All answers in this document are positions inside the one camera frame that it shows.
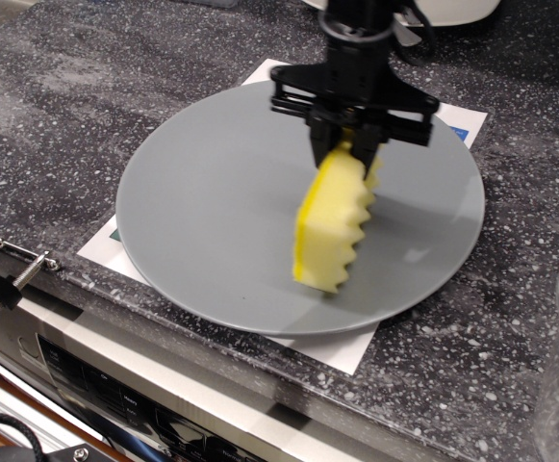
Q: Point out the white dishwasher control panel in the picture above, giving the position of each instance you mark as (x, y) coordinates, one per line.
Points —
(155, 405)

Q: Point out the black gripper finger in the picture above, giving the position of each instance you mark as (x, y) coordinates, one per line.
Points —
(323, 136)
(365, 143)

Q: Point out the silver spoon handle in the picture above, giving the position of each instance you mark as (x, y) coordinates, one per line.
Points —
(404, 36)

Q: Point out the yellow wavy sponge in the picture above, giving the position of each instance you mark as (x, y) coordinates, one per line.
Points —
(329, 220)

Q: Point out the grey round plate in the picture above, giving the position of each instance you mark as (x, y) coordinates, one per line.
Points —
(211, 216)

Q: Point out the white dish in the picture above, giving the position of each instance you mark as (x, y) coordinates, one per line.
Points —
(437, 13)

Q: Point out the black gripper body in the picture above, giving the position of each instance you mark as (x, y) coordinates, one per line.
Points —
(355, 86)

